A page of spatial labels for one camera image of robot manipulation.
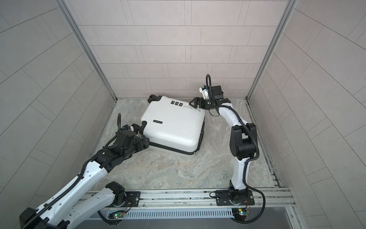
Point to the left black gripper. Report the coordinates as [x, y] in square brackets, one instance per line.
[141, 146]

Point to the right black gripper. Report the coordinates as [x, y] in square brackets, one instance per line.
[198, 102]

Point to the black and white suitcase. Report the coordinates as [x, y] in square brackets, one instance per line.
[173, 125]

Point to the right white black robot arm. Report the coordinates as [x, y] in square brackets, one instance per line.
[244, 148]

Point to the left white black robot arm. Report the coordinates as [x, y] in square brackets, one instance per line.
[61, 211]

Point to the left green circuit board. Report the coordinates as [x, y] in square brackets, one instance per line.
[117, 215]

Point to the green circuit board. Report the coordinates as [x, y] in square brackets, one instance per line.
[117, 215]
[240, 214]

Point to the right green circuit board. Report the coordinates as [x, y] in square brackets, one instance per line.
[240, 214]

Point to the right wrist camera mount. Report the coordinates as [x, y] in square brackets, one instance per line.
[205, 91]

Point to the aluminium mounting rail frame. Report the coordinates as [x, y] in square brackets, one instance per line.
[193, 204]

